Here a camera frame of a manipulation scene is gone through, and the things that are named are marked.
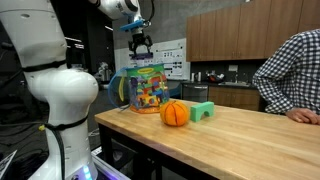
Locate green foam arch block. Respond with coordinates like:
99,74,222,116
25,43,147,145
190,101,214,122

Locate wooden cabinets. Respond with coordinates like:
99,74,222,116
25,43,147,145
208,86,260,111
186,0,320,62

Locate stainless steel dishwasher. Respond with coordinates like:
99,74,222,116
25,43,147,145
182,84,208,102

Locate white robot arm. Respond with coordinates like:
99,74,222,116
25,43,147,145
0,0,99,180

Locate person's bare hand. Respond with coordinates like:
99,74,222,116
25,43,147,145
285,108,320,125

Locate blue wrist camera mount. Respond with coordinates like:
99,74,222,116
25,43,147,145
120,20,145,33

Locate wooden lower cabinets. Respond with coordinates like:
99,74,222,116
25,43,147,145
208,86,260,111

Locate clear bag of foam blocks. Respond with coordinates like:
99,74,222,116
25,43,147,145
108,64,170,114

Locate person in checkered shirt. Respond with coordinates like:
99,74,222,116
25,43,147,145
252,29,320,114

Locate kitchen sink with faucet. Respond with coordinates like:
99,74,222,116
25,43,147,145
218,73,252,87

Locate wooden upper cabinets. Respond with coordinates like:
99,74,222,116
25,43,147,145
186,0,320,62

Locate orange plush basketball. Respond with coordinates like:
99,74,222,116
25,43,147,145
160,100,189,127

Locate whiteboard with posters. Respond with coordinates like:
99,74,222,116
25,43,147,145
115,38,190,80

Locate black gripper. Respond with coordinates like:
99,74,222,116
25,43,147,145
128,33,153,54

